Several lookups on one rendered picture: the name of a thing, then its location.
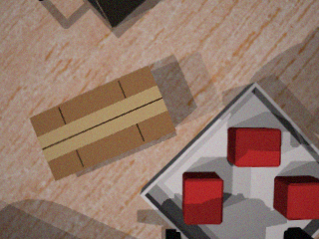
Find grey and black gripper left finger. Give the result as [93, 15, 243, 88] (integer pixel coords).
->
[165, 229, 181, 239]

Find grey open-top tray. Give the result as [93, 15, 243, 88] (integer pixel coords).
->
[140, 82, 319, 239]

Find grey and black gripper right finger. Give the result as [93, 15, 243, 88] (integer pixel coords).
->
[283, 227, 314, 239]

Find red block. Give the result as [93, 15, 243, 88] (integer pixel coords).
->
[182, 172, 223, 225]
[273, 175, 319, 220]
[227, 127, 281, 167]

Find brown cardboard box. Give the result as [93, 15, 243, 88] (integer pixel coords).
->
[30, 66, 175, 181]

